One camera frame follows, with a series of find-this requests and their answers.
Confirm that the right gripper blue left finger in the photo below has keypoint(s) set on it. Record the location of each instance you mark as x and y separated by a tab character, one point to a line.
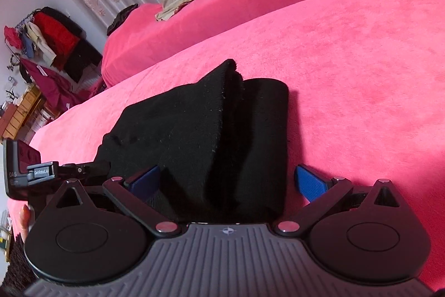
144	184

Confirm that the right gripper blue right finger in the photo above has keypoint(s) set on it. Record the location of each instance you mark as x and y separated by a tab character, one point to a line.
309	184

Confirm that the black pants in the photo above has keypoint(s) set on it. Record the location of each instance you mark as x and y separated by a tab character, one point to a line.
220	145

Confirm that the person's left hand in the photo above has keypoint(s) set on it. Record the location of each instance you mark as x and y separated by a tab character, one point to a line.
23	221

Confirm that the wooden drawer cabinet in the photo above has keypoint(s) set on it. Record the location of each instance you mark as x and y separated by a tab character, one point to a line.
16	116

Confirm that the hanging clothes pile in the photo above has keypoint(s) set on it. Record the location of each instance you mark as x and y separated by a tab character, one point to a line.
51	51

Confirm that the pink blanket near bed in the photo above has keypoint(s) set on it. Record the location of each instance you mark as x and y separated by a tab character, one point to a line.
366	81

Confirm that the dark garment behind bed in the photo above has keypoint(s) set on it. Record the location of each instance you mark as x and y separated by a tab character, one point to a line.
120	18

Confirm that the beige cloth on bed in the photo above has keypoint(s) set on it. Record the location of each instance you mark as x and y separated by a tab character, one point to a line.
170	8

